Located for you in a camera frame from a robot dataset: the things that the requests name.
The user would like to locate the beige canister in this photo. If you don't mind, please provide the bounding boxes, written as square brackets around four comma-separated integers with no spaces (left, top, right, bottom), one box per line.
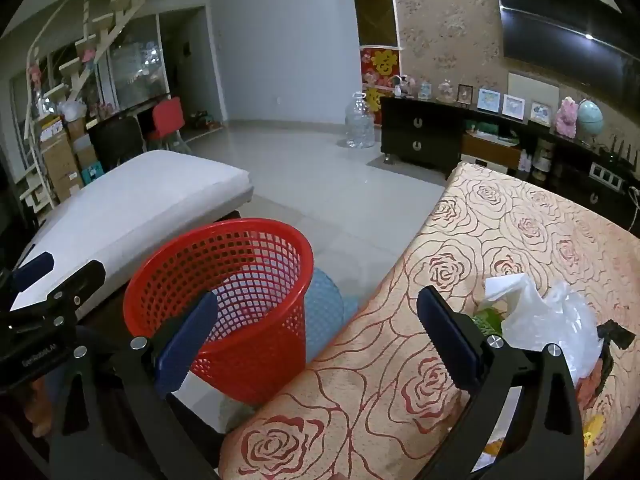
[532,137,557,181]

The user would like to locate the glass sliding door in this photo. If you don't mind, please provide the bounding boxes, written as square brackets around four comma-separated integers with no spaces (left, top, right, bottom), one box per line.
[107,15,168,111]

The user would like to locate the white plastic bag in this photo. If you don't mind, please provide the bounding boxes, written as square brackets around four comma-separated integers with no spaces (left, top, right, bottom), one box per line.
[500,277,606,381]

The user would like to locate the light blue plastic stool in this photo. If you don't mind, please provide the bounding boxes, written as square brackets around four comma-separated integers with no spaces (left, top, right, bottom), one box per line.
[302,267,358,361]

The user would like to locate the white stuffed bag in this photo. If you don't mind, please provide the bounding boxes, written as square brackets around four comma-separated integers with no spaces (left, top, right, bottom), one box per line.
[57,100,88,121]

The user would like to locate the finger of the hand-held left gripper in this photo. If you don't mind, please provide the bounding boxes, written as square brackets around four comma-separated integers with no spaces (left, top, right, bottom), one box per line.
[0,251,55,306]
[0,260,107,333]

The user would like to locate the red festive wall poster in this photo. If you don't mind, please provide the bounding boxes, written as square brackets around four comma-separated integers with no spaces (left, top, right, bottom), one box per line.
[360,46,402,111]

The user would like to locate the beige board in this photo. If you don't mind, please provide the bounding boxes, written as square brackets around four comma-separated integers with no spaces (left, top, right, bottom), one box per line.
[507,72,560,111]

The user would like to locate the white cushioned bench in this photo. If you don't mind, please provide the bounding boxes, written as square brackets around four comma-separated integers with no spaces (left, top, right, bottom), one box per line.
[10,150,255,321]

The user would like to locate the white tissue paper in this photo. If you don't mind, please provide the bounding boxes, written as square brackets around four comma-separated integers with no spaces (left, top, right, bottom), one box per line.
[482,274,526,311]

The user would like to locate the green snack packet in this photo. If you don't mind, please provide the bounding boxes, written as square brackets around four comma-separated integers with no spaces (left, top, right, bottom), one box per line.
[472,307,506,336]

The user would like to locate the large clear water bottle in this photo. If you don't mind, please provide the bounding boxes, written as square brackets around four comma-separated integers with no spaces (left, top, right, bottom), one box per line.
[345,91,376,150]

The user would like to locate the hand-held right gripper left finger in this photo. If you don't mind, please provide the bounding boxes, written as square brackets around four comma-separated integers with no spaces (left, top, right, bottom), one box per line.
[50,290,223,480]

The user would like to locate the teal box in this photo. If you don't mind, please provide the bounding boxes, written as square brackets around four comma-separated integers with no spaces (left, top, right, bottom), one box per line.
[80,162,106,186]

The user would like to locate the black router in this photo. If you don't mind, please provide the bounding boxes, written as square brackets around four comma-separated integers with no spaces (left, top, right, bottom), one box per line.
[597,141,638,166]

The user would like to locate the white socket panel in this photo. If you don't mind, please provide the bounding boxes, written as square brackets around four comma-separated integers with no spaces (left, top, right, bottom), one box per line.
[589,161,626,186]

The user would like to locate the stack of cardboard boxes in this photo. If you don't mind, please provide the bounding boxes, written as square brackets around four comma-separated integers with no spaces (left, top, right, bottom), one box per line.
[37,115,101,203]

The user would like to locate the yellow crinkled wrapper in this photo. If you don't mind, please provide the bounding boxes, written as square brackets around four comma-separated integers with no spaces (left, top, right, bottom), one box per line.
[582,412,608,458]

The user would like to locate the pink plush toy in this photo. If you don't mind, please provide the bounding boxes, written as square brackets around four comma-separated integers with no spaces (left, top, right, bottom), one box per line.
[554,97,581,137]

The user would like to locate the pale blue globe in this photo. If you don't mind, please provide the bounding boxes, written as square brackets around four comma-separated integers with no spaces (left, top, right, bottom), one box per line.
[577,100,605,148]

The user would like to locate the white staircase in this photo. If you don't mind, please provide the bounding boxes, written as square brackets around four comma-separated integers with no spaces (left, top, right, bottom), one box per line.
[20,0,153,211]

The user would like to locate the rose print tablecloth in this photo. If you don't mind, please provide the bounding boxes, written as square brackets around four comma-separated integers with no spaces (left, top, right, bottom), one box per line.
[217,160,640,480]

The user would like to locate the wall television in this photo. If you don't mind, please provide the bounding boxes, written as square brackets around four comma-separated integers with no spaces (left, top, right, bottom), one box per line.
[490,0,637,81]

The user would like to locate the red chair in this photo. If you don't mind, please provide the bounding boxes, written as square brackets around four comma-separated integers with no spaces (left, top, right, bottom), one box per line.
[145,97,193,153]

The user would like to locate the black television cabinet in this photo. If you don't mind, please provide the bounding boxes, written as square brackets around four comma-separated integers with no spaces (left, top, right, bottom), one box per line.
[380,95,640,233]

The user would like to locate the black plastic bag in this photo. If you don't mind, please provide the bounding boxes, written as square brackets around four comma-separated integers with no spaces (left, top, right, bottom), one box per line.
[595,319,637,381]

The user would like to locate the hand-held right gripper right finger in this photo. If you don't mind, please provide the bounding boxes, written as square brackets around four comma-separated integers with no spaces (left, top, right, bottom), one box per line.
[416,286,587,480]

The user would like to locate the wooden drawer box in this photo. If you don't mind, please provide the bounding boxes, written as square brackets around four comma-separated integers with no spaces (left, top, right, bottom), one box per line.
[462,132,521,168]

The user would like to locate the colourful floor toys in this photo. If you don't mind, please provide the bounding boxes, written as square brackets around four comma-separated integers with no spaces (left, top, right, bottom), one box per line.
[185,110,221,131]

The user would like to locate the dark chair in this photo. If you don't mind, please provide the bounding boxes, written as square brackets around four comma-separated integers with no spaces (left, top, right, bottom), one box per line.
[87,116,148,171]

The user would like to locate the red mesh basket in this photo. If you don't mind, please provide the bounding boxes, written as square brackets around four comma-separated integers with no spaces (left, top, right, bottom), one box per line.
[122,217,315,406]

